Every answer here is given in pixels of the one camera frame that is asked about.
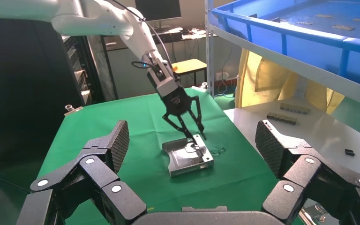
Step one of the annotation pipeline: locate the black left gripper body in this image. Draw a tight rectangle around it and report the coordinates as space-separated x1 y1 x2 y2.
160 87 194 118

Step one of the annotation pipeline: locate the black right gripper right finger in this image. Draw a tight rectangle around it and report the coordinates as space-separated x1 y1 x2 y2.
255 119 360 225

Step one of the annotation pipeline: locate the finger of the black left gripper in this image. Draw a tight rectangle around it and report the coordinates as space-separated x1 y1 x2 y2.
187 95 207 141
162 112 199 147

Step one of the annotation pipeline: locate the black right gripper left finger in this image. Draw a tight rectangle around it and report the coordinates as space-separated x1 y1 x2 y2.
16 120 148 225

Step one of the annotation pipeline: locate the silver sheet metal bracket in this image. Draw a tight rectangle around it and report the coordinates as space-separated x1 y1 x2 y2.
161 134 215 179

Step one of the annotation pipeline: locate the yellow top stool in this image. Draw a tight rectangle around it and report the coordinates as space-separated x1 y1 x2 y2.
171 59 208 90

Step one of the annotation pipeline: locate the green table cloth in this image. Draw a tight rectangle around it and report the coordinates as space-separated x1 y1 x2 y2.
37 88 303 225

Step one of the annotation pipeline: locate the dark olive connector strip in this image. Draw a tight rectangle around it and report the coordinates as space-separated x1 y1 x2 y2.
266 112 298 126
279 103 312 115

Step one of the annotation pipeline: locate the dark office desk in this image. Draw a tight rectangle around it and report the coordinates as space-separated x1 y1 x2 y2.
100 26 213 53

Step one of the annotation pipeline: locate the yellow fabric bag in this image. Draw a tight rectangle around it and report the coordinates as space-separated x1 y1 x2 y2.
235 48 345 115

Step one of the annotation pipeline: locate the white paper pile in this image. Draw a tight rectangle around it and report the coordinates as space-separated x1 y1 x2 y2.
181 27 208 40

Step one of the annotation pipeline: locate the black computer monitor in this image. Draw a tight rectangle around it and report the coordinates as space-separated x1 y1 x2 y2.
135 0 182 29

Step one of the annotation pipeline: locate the black equipment rack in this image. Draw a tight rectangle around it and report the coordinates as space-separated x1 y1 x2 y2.
61 34 119 106

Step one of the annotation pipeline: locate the black robot torso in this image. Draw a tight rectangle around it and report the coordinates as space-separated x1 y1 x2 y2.
0 15 87 167

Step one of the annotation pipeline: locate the blue plastic bin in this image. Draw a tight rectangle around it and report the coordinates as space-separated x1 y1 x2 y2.
211 0 360 92

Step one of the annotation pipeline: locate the white wall outlet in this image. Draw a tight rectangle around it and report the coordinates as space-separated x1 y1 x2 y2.
215 71 230 82

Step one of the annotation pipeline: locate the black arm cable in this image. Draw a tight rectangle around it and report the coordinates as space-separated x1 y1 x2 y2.
110 0 176 71

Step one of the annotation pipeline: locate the black floor cable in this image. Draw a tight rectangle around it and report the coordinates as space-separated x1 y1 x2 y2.
0 170 29 194

